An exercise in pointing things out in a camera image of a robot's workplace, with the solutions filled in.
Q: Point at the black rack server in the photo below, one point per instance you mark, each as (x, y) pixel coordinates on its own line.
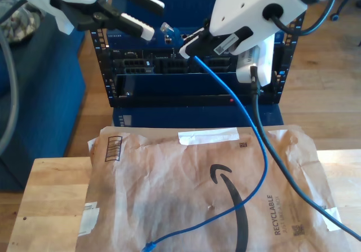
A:
(135, 63)

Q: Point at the camouflage cloth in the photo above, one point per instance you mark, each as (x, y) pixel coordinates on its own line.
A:
(22, 32)

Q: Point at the blue box under rack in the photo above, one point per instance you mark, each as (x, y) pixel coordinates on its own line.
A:
(169, 116)

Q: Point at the office chair base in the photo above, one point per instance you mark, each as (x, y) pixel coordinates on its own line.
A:
(334, 16)

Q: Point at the long white tape strip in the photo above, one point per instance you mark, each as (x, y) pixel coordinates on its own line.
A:
(208, 136)

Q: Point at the blue sofa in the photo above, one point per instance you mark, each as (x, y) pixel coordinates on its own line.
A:
(42, 94)

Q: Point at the brown paper mailer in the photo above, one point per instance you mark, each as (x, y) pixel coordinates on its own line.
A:
(158, 192)

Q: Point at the torn white shipping label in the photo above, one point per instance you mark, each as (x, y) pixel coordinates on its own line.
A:
(88, 221)

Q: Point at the short white tape piece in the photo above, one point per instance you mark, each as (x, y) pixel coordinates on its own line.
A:
(332, 219)

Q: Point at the blue network switch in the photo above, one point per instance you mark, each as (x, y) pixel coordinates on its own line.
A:
(183, 4)

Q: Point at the black rack frame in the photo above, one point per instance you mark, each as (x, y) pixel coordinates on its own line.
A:
(101, 66)

